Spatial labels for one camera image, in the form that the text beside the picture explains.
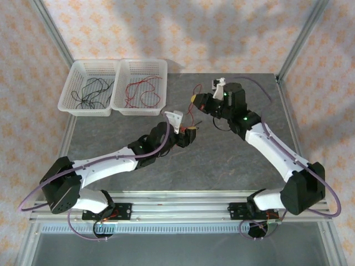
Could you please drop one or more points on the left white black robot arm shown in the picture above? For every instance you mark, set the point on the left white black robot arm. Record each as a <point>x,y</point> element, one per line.
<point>111,166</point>

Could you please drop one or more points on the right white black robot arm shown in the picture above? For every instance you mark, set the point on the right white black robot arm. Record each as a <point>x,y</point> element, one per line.
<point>271,149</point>

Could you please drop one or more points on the white perforated plastic basket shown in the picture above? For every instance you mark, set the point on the white perforated plastic basket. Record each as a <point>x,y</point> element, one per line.
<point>138,69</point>
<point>83,69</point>

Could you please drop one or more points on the small circuit board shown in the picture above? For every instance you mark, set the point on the small circuit board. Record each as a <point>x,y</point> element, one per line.
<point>273,225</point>
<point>104,227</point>

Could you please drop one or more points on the grey metal shelf panel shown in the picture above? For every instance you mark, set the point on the grey metal shelf panel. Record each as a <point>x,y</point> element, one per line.
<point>177,252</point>

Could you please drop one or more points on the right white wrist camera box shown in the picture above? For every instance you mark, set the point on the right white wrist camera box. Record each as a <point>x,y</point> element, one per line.
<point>219,91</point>

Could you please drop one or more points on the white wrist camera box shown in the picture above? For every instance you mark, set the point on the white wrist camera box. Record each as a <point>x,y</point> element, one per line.
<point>219,91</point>
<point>174,119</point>

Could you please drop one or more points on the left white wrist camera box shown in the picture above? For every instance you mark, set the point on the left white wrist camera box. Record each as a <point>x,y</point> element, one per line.
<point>174,119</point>

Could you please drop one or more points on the aluminium table side rail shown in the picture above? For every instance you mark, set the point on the aluminium table side rail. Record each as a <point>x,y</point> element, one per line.
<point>289,110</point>
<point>68,135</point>

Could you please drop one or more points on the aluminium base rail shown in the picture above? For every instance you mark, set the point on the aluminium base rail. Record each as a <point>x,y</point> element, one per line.
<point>180,210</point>

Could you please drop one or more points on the aluminium frame post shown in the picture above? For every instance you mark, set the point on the aluminium frame post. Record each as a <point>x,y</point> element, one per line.
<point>302,36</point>
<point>52,30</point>

